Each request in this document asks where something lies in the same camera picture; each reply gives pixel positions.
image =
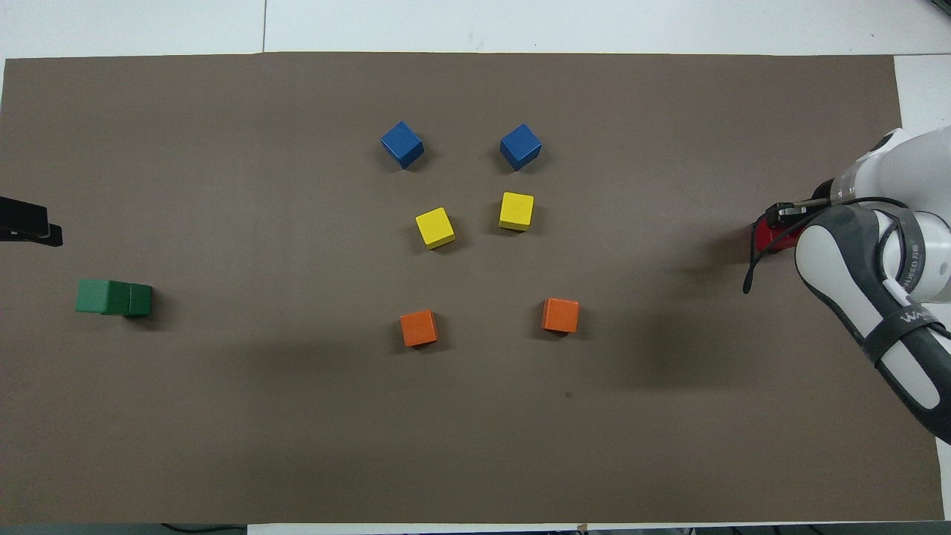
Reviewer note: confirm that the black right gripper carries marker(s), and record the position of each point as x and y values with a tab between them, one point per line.
817	195

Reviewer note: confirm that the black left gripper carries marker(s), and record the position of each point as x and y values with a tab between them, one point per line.
16	215

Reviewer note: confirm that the green cube block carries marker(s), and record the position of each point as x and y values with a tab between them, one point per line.
93	296
141	301

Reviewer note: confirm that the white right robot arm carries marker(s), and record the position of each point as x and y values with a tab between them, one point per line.
839	275

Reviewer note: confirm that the orange cube block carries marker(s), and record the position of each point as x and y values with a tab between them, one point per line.
561	316
418	328

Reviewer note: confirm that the yellow cube block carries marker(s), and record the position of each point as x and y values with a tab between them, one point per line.
435	227
516	211

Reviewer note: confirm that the blue cube block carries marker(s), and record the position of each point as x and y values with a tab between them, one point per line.
520	146
402	144

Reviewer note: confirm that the brown table mat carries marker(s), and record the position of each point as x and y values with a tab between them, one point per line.
475	431

